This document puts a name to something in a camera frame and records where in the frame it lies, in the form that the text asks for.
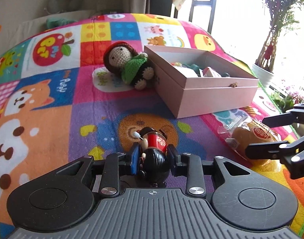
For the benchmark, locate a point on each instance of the colourful cartoon play mat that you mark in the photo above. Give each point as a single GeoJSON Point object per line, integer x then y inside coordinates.
{"type": "Point", "coordinates": [62, 112]}

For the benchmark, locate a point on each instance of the black haired red figurine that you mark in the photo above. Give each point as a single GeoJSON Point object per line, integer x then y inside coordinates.
{"type": "Point", "coordinates": [153, 166]}

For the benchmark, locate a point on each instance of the packaged small bread bun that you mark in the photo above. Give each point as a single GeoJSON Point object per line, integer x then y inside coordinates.
{"type": "Point", "coordinates": [244, 131]}

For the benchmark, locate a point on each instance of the white plant pot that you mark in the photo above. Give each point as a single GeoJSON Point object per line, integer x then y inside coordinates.
{"type": "Point", "coordinates": [265, 77]}

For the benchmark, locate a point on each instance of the crochet doll green dress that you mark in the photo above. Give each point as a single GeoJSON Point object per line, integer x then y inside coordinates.
{"type": "Point", "coordinates": [125, 62]}

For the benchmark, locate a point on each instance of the potted palm plant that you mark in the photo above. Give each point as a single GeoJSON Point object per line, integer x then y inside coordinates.
{"type": "Point", "coordinates": [281, 17]}

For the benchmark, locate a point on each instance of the pink cardboard box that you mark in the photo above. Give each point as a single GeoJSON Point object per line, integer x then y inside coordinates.
{"type": "Point", "coordinates": [188, 94]}

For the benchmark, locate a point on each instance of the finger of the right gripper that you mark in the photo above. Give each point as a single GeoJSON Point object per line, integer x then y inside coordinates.
{"type": "Point", "coordinates": [295, 115]}
{"type": "Point", "coordinates": [291, 155]}

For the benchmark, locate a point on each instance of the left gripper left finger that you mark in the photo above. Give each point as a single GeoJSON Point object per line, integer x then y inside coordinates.
{"type": "Point", "coordinates": [115, 166]}

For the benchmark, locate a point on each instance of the beige sofa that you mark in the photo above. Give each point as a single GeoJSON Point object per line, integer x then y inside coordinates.
{"type": "Point", "coordinates": [30, 17]}

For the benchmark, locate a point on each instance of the green knitted cloth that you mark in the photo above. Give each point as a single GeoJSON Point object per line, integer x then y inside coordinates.
{"type": "Point", "coordinates": [52, 23]}

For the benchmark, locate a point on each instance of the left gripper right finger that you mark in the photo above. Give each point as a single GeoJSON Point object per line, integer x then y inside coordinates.
{"type": "Point", "coordinates": [189, 166]}

